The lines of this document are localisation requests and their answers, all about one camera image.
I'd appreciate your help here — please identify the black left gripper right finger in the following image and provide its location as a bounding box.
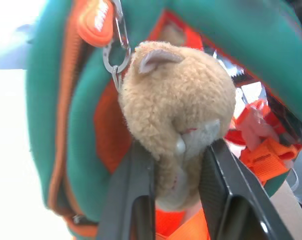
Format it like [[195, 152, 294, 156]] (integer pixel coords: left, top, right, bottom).
[[200, 138, 295, 240]]

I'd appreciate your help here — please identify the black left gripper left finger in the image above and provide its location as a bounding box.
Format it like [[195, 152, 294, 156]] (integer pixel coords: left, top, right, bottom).
[[96, 140, 156, 240]]

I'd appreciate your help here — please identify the tan plush animal keychain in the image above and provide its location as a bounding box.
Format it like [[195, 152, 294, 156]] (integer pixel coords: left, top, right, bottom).
[[117, 40, 236, 211]]

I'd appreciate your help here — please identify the orange and teal backpack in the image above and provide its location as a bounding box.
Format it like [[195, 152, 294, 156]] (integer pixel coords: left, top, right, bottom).
[[25, 0, 302, 240]]

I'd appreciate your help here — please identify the silver carabiner clip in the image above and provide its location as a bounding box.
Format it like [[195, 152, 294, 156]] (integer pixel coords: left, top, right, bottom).
[[102, 0, 132, 93]]

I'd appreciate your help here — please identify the orange rubber zipper tag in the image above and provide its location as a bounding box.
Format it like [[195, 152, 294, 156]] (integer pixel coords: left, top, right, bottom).
[[77, 0, 116, 48]]

